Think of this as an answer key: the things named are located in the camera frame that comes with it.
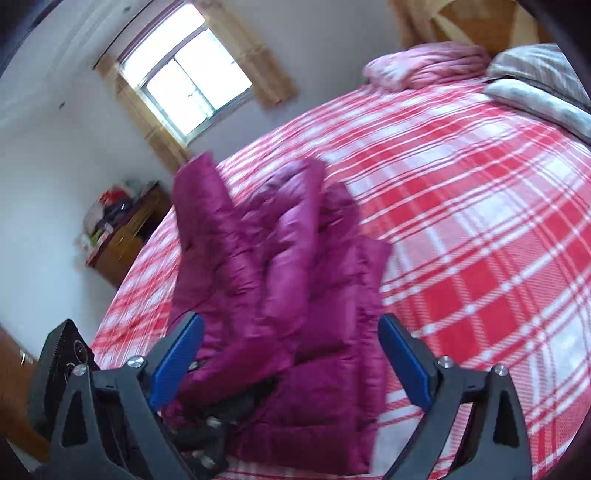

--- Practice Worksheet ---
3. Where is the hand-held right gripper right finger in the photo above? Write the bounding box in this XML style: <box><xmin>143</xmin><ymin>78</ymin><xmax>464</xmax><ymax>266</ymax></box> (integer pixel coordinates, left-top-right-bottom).
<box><xmin>378</xmin><ymin>313</ymin><xmax>534</xmax><ymax>480</ymax></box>

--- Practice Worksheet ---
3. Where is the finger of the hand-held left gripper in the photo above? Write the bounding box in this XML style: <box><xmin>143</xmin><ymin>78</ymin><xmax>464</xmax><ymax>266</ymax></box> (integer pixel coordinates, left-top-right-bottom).
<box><xmin>198</xmin><ymin>382</ymin><xmax>282</xmax><ymax>429</ymax></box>
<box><xmin>165</xmin><ymin>422</ymin><xmax>229</xmax><ymax>480</ymax></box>

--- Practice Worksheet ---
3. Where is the brown wooden door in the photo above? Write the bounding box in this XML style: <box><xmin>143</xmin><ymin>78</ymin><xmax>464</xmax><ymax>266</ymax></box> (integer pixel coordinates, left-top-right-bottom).
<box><xmin>0</xmin><ymin>323</ymin><xmax>51</xmax><ymax>462</ymax></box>

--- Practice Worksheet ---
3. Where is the wooden headboard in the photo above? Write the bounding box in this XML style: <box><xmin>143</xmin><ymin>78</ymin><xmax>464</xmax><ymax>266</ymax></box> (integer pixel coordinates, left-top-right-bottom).
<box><xmin>434</xmin><ymin>0</ymin><xmax>555</xmax><ymax>57</ymax></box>

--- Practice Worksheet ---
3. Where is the purple puffer jacket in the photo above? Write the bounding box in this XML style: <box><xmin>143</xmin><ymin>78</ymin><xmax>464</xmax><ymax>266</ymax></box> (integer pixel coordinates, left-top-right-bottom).
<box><xmin>161</xmin><ymin>154</ymin><xmax>393</xmax><ymax>476</ymax></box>

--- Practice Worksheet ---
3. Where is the red plaid bed sheet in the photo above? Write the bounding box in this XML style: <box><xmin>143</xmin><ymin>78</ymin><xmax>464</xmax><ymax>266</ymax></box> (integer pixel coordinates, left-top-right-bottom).
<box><xmin>90</xmin><ymin>85</ymin><xmax>591</xmax><ymax>480</ymax></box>

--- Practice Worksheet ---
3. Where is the window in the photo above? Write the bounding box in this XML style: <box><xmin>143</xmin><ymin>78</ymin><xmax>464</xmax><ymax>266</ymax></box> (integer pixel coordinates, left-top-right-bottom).
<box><xmin>117</xmin><ymin>2</ymin><xmax>254</xmax><ymax>148</ymax></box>

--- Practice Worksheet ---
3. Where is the beige curtain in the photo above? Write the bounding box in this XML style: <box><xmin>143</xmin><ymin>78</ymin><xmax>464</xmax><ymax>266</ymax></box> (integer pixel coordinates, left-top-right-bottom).
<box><xmin>198</xmin><ymin>0</ymin><xmax>298</xmax><ymax>110</ymax></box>
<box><xmin>95</xmin><ymin>55</ymin><xmax>191</xmax><ymax>172</ymax></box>

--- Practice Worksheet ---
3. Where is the beige fuzzy cloth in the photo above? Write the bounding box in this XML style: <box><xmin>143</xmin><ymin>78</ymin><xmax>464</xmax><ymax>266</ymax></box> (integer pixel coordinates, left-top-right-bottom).
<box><xmin>389</xmin><ymin>0</ymin><xmax>441</xmax><ymax>50</ymax></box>

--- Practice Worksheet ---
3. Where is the white printed bag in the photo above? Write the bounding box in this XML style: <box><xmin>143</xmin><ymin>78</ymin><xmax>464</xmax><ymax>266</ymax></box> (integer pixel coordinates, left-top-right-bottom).
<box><xmin>75</xmin><ymin>231</ymin><xmax>97</xmax><ymax>257</ymax></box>

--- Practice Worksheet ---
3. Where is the pink blanket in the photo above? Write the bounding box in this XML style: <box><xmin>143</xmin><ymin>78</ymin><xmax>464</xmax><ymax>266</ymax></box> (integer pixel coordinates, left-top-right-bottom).
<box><xmin>362</xmin><ymin>41</ymin><xmax>492</xmax><ymax>90</ymax></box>

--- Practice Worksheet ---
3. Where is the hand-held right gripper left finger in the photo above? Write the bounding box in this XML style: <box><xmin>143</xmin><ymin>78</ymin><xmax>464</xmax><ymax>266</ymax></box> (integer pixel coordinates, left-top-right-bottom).
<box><xmin>48</xmin><ymin>311</ymin><xmax>206</xmax><ymax>480</ymax></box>

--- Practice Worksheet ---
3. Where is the brown wooden desk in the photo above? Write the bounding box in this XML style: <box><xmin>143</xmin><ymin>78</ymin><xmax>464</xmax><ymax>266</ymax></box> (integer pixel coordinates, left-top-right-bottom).
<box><xmin>85</xmin><ymin>182</ymin><xmax>174</xmax><ymax>289</ymax></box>

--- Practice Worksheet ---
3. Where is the grey pillow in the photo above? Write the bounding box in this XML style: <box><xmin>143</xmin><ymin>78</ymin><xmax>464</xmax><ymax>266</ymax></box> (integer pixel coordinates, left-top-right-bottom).
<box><xmin>487</xmin><ymin>44</ymin><xmax>591</xmax><ymax>108</ymax></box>
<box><xmin>482</xmin><ymin>78</ymin><xmax>591</xmax><ymax>140</ymax></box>

